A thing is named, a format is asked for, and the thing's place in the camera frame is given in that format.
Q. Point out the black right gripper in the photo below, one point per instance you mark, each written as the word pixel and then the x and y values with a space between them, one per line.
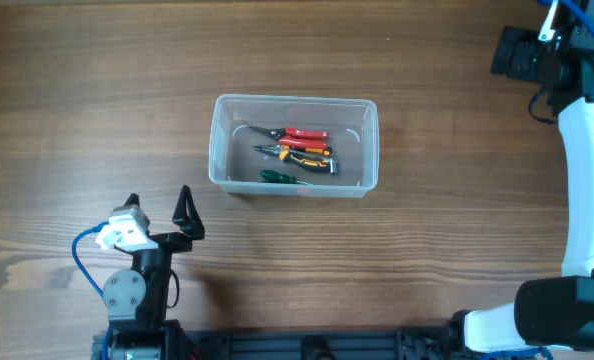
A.
pixel 519 67

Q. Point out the red handled snips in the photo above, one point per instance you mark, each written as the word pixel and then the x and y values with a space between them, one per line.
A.
pixel 308 140

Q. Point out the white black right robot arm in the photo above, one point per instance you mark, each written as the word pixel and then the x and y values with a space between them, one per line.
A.
pixel 554 312

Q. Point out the clear plastic container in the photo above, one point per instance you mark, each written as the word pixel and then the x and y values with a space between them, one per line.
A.
pixel 352 124

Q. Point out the orange black needle-nose pliers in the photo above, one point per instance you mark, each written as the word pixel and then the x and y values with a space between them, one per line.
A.
pixel 287 154

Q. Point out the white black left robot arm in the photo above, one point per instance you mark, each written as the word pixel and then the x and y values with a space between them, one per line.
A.
pixel 137 298

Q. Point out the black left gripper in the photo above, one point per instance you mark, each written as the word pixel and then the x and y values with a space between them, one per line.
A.
pixel 189 223

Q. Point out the green handled screwdriver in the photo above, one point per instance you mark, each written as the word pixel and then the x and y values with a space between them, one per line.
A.
pixel 272 176

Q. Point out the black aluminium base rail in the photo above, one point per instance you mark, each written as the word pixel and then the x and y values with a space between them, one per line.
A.
pixel 403 344

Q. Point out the silver L-shaped socket wrench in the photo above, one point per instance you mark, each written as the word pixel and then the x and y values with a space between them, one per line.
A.
pixel 318 166

